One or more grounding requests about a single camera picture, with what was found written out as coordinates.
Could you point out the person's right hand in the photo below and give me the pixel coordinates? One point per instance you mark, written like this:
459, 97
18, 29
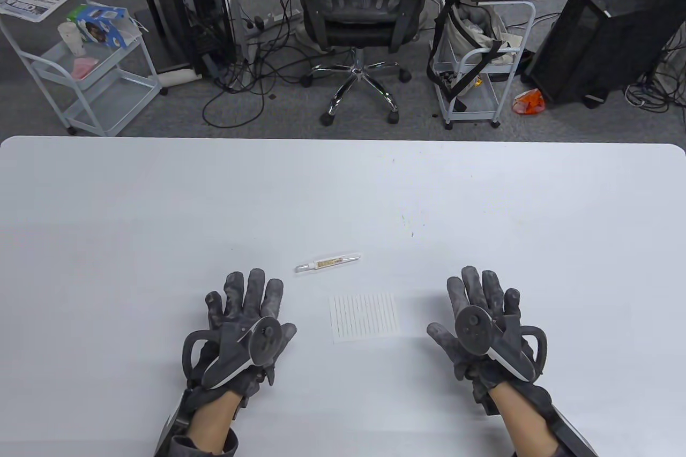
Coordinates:
474, 288

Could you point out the person's left hand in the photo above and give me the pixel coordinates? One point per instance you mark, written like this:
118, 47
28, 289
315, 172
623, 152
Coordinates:
252, 296

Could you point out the white correction pen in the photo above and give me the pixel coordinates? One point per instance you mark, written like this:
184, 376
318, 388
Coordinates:
327, 263

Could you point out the white lined text paper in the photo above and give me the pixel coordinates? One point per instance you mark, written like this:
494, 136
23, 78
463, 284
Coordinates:
364, 317

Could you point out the person's right forearm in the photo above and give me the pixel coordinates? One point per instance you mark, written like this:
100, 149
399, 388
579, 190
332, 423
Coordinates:
522, 419

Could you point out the person's left forearm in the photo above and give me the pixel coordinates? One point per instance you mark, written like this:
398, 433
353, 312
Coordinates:
211, 419

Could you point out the black and white controller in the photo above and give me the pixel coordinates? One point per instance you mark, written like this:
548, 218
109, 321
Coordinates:
474, 328
265, 342

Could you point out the white metal utility cart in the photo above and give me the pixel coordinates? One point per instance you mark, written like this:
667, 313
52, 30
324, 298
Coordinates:
115, 98
477, 103

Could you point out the orange plastic bag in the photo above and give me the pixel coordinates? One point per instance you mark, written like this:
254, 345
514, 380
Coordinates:
529, 102

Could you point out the white roll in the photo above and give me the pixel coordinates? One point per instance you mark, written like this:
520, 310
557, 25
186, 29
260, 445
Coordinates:
176, 77

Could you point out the white power strip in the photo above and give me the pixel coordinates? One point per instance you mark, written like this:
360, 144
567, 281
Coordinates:
270, 19

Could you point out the black mesh office chair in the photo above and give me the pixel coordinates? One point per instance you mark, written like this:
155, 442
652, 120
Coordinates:
353, 34

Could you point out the pink packet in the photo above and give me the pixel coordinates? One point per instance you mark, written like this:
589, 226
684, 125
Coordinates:
84, 68

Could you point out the blue tissue box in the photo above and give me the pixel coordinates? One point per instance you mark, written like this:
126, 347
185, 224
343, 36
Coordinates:
99, 23

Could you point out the white paper cup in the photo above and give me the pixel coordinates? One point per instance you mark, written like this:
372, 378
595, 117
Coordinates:
71, 38

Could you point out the black wrist camera band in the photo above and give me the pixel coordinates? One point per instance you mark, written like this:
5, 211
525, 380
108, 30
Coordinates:
177, 443
573, 435

